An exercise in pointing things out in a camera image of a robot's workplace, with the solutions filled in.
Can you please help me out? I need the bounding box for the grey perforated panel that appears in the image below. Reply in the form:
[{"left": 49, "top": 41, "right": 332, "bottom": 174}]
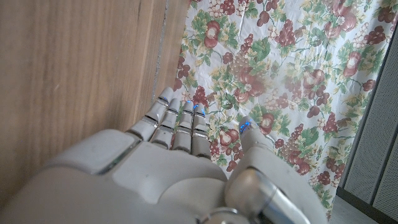
[{"left": 337, "top": 30, "right": 398, "bottom": 220}]

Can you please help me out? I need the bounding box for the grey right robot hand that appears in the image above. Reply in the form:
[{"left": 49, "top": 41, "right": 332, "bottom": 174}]
[{"left": 0, "top": 86, "right": 329, "bottom": 224}]

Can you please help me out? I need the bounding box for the floral fruit print backdrop cloth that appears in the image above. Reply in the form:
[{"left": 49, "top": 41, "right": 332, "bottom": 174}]
[{"left": 172, "top": 0, "right": 398, "bottom": 222}]

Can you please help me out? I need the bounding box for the wooden cabinet panel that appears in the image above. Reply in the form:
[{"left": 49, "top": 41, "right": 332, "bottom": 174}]
[{"left": 0, "top": 0, "right": 170, "bottom": 206}]

